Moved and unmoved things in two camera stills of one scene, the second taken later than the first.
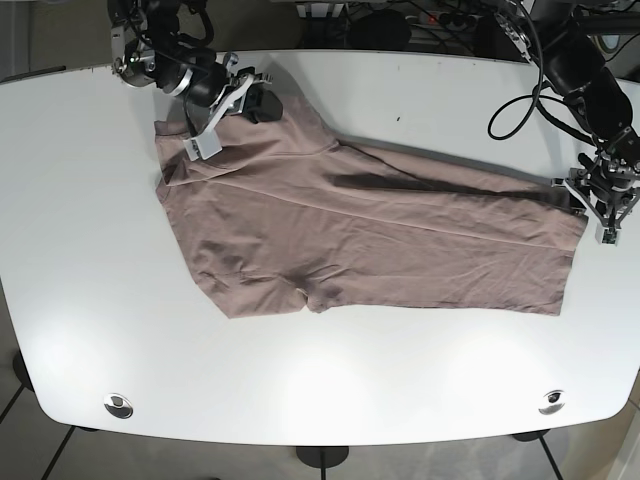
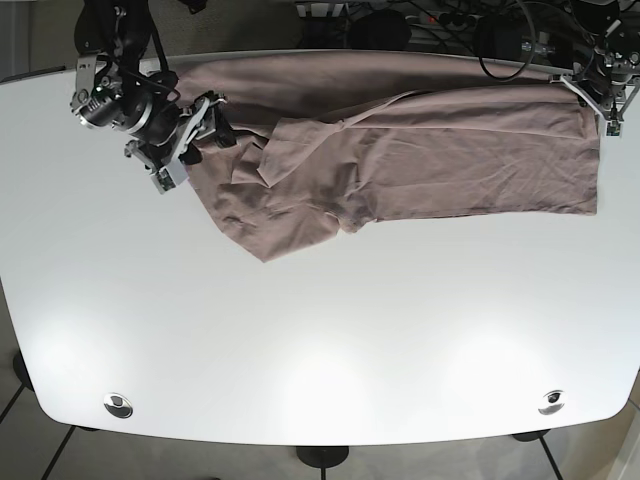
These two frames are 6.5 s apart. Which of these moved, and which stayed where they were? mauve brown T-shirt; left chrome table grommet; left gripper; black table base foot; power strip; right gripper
Moved: left gripper; mauve brown T-shirt; right gripper
Stayed: black table base foot; power strip; left chrome table grommet
